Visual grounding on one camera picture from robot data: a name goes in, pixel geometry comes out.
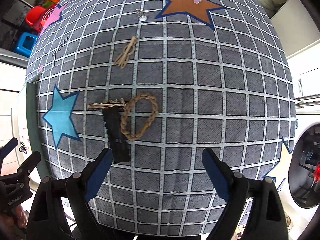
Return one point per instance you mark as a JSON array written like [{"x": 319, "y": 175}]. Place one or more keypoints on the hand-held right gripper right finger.
[{"x": 217, "y": 177}]

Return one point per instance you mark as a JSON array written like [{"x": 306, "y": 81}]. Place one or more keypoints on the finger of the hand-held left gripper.
[
  {"x": 30, "y": 162},
  {"x": 8, "y": 146}
]

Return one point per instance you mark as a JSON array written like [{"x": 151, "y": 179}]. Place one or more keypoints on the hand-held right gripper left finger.
[{"x": 97, "y": 175}]

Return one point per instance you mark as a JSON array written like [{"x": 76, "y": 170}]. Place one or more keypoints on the black claw hair clip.
[{"x": 116, "y": 140}]

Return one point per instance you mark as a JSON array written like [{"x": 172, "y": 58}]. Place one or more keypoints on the person's left hand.
[{"x": 18, "y": 216}]

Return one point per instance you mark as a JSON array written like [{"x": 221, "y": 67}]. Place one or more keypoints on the gold hair pin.
[{"x": 100, "y": 105}]

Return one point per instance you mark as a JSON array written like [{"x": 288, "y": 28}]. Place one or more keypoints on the grey checked star tablecloth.
[{"x": 200, "y": 105}]

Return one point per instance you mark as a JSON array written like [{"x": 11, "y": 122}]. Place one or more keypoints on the white washing machine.
[{"x": 300, "y": 130}]

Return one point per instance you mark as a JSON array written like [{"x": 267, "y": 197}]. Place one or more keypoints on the blue plastic stool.
[{"x": 22, "y": 42}]

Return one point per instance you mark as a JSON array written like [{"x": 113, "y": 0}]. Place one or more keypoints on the red plastic chair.
[{"x": 35, "y": 17}]

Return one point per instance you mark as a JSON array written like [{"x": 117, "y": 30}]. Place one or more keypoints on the beige hair clip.
[{"x": 133, "y": 42}]

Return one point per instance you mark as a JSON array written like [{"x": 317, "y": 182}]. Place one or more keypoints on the small silver pendant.
[{"x": 143, "y": 18}]

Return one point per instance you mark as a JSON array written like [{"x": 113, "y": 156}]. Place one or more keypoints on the white cabinet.
[{"x": 295, "y": 25}]

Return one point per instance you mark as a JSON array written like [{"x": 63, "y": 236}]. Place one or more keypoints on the pink heart charm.
[{"x": 197, "y": 0}]

